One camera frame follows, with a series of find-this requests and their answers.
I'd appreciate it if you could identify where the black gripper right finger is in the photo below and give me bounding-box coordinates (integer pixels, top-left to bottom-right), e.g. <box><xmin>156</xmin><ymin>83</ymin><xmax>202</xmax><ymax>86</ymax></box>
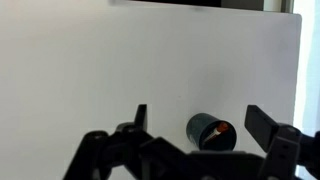
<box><xmin>244</xmin><ymin>104</ymin><xmax>320</xmax><ymax>180</ymax></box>

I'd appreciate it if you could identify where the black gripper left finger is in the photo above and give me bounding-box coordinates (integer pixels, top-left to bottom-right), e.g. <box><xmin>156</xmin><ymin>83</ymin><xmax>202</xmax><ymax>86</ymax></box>
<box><xmin>63</xmin><ymin>104</ymin><xmax>161</xmax><ymax>180</ymax></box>

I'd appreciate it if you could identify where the red-capped sharpie marker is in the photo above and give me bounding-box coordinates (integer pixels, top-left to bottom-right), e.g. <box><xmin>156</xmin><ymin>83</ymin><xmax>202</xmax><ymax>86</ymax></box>
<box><xmin>203</xmin><ymin>121</ymin><xmax>230</xmax><ymax>144</ymax></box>

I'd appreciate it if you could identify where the dark blue cup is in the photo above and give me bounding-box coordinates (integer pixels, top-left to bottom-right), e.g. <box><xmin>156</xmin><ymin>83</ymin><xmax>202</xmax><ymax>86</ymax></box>
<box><xmin>186</xmin><ymin>112</ymin><xmax>238</xmax><ymax>152</ymax></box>

